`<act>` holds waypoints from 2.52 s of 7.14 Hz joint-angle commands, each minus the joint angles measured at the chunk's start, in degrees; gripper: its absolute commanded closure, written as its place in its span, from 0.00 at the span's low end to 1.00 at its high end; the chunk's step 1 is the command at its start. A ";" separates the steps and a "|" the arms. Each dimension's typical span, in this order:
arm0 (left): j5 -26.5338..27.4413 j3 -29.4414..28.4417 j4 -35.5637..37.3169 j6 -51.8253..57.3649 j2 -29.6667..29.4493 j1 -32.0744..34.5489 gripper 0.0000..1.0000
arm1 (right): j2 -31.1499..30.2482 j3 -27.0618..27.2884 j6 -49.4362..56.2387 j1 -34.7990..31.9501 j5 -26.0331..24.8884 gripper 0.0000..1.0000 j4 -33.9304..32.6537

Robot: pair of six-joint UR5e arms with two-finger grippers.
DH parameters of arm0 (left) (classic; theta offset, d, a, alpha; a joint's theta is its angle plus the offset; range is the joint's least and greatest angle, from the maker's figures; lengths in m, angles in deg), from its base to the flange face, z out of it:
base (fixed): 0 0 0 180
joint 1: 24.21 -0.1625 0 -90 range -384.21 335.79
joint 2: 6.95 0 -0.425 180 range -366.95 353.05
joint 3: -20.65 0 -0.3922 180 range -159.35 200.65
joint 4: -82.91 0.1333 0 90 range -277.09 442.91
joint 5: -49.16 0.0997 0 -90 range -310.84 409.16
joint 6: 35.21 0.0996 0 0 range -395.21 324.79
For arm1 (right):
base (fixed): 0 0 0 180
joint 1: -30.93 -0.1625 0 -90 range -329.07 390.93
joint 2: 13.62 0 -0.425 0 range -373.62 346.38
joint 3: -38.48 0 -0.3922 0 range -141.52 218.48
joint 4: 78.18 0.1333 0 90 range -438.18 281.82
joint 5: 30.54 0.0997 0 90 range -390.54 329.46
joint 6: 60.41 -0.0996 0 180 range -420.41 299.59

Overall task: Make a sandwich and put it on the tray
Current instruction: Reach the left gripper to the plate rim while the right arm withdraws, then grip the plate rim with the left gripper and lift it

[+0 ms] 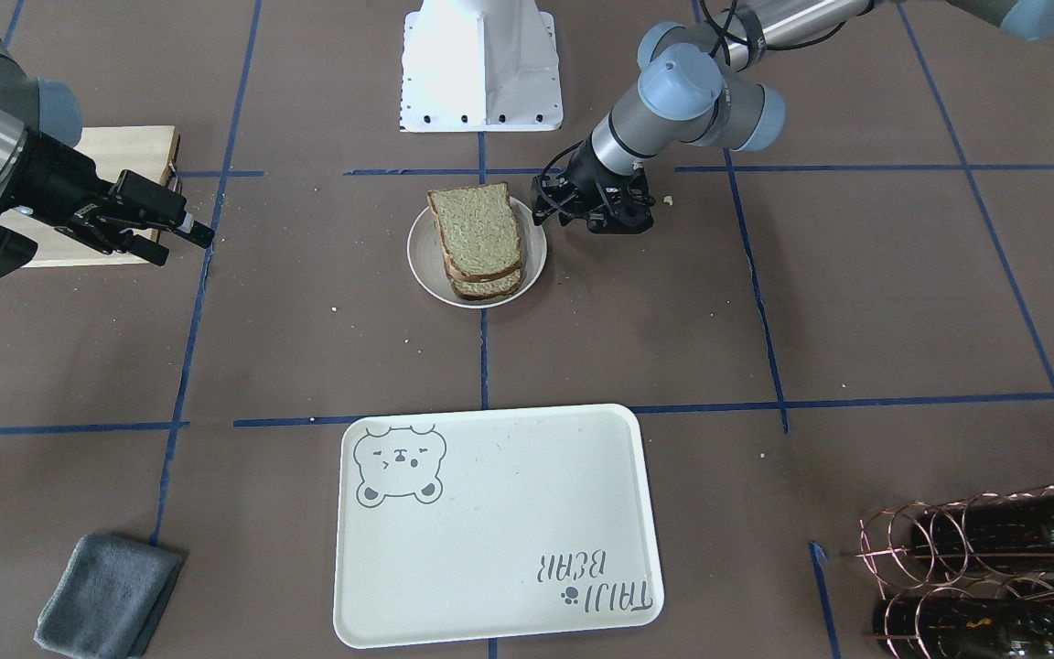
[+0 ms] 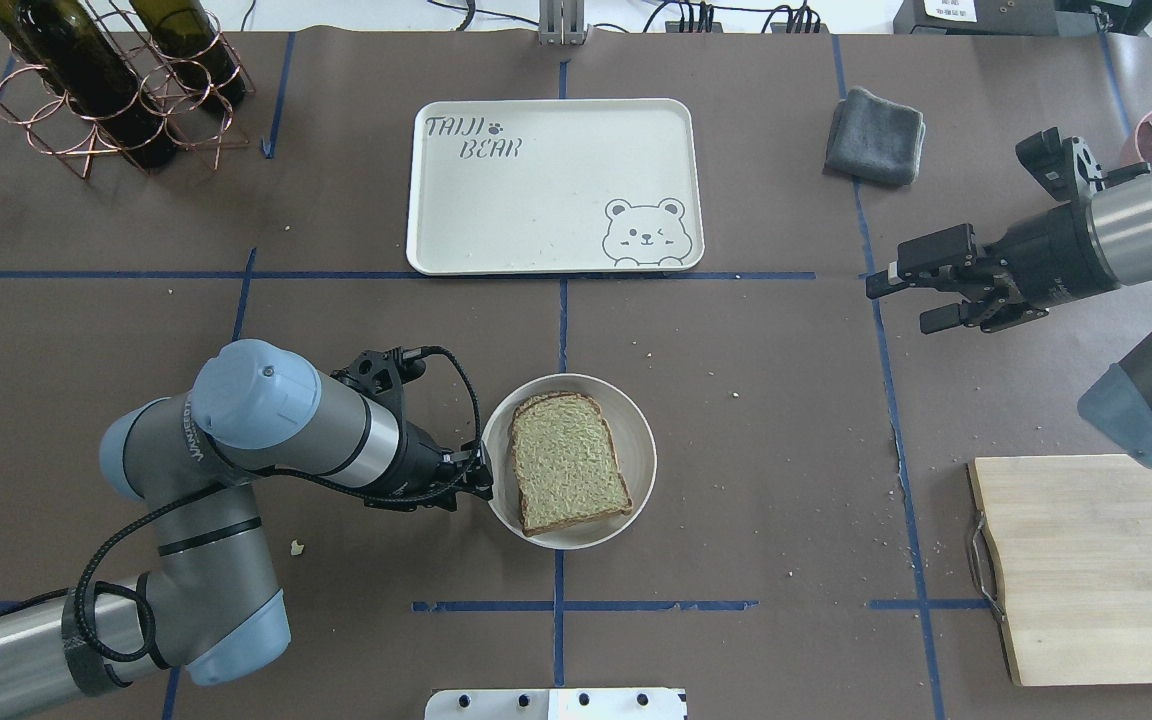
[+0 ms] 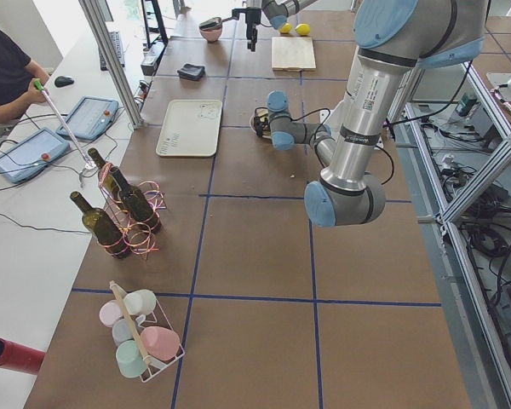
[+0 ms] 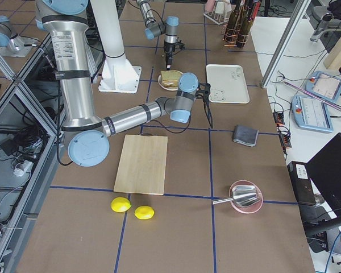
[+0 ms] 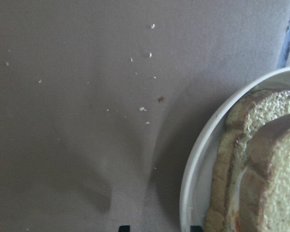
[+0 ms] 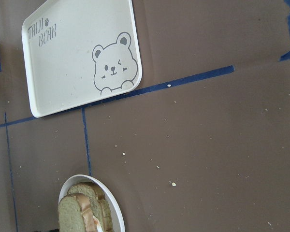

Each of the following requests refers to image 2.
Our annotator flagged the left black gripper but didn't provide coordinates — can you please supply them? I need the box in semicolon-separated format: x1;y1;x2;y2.
388;420;494;511

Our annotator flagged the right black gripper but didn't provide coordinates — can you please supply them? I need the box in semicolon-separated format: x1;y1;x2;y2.
865;202;1107;334

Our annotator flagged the bread slice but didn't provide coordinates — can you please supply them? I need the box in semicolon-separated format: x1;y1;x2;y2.
509;391;634;537

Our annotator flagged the white round plate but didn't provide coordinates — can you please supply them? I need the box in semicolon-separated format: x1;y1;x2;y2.
484;373;657;550

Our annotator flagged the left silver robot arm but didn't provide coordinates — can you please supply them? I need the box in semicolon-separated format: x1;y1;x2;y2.
0;340;493;719

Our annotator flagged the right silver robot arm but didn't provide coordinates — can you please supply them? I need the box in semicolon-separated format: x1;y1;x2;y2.
865;138;1152;469

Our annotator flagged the white bear tray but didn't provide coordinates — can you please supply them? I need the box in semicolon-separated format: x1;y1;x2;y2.
406;97;707;275

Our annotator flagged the grey folded cloth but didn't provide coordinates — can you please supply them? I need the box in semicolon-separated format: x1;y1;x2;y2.
824;86;925;187

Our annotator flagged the black computer box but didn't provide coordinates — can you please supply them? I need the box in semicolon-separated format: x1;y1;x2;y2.
892;1;1130;37

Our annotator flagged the wooden cutting board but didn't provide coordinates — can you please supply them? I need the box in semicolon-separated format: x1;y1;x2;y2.
968;455;1152;687

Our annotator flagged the dark wine bottle right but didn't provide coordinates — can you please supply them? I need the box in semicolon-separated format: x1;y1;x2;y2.
131;1;247;115

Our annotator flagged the dark wine bottle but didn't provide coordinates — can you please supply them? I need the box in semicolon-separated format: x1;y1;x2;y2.
131;1;247;115
0;1;177;170

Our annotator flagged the dark wine bottle left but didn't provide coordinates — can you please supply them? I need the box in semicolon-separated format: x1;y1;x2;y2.
0;1;177;170

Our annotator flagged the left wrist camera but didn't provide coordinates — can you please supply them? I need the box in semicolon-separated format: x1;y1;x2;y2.
329;347;429;402

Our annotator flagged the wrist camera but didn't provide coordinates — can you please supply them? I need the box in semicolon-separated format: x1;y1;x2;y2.
1014;127;1108;202
329;347;429;402

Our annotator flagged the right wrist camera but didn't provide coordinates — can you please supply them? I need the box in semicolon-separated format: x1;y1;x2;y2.
1014;127;1108;202

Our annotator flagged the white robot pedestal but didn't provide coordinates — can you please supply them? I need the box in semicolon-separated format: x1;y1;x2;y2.
424;687;689;719

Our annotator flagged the aluminium frame post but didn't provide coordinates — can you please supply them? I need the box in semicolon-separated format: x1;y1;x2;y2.
538;0;589;46

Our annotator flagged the copper wire bottle rack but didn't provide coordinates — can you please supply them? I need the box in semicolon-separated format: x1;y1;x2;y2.
0;1;253;179

